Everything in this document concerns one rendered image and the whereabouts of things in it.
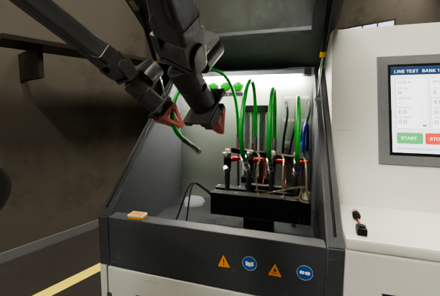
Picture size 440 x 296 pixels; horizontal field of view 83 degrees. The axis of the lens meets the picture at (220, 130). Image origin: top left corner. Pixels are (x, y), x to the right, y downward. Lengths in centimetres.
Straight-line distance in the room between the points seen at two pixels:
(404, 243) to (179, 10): 66
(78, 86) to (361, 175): 253
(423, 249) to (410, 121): 39
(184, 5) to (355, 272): 66
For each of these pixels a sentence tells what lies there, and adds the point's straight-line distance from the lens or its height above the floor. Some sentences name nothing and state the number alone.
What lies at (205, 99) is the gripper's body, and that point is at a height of 130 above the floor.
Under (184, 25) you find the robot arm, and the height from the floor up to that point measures 140.
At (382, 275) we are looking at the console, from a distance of 75.
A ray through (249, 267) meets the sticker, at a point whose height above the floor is 87.
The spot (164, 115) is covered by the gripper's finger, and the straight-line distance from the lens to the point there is 77.
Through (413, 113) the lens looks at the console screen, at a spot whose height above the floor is 126.
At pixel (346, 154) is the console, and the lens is 90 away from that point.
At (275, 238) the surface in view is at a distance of 71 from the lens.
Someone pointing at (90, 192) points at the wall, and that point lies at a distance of 298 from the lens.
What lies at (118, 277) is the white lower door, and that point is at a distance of 95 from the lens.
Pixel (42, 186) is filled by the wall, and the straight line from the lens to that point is 281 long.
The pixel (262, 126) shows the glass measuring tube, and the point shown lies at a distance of 113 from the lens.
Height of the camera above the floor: 129
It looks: 6 degrees down
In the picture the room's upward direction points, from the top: straight up
